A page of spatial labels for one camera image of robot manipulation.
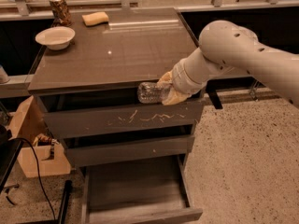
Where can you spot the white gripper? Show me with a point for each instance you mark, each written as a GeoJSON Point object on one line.
{"type": "Point", "coordinates": [177, 78]}

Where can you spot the clear plastic water bottle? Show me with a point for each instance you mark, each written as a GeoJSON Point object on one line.
{"type": "Point", "coordinates": [152, 93]}

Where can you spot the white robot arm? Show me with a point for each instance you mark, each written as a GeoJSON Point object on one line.
{"type": "Point", "coordinates": [224, 46]}

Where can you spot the grey top drawer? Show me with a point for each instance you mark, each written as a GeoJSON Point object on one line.
{"type": "Point", "coordinates": [122, 118]}

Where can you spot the grey drawer cabinet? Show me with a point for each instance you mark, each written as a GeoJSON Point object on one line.
{"type": "Point", "coordinates": [104, 65]}

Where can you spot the grey middle drawer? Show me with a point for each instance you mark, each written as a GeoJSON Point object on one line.
{"type": "Point", "coordinates": [129, 151]}

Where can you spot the grey open bottom drawer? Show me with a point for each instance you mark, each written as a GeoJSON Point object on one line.
{"type": "Point", "coordinates": [150, 191]}

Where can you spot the yellow sponge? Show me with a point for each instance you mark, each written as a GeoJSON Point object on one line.
{"type": "Point", "coordinates": [95, 18]}

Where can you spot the white ceramic bowl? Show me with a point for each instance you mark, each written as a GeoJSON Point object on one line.
{"type": "Point", "coordinates": [56, 38]}

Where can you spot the patterned drink can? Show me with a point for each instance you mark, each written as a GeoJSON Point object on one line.
{"type": "Point", "coordinates": [60, 12]}

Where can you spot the black stand leg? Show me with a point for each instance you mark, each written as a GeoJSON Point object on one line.
{"type": "Point", "coordinates": [64, 202]}

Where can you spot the cardboard box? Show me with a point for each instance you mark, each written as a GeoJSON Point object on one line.
{"type": "Point", "coordinates": [48, 156]}

